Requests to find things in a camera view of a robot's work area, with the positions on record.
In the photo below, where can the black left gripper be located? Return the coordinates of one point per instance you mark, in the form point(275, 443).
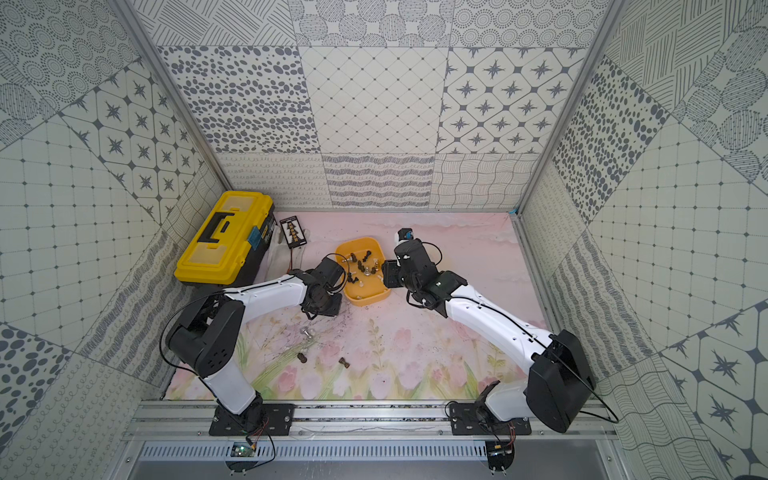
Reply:
point(346, 273)

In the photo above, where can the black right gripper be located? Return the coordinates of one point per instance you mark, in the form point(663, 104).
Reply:
point(390, 268)

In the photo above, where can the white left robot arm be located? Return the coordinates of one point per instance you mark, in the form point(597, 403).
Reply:
point(205, 335)

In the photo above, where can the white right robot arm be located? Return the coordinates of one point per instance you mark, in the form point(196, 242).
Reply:
point(558, 377)

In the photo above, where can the yellow plastic storage tray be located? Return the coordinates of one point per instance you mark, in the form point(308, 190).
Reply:
point(364, 259)

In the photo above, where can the black chess picture card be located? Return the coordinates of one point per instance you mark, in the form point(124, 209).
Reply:
point(293, 232)

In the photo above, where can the clear plastic bag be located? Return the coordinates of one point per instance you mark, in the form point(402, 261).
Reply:
point(281, 258)

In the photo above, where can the yellow black toolbox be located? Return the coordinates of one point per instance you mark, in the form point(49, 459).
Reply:
point(230, 246)

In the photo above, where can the aluminium rail base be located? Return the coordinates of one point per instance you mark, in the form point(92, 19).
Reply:
point(422, 439)

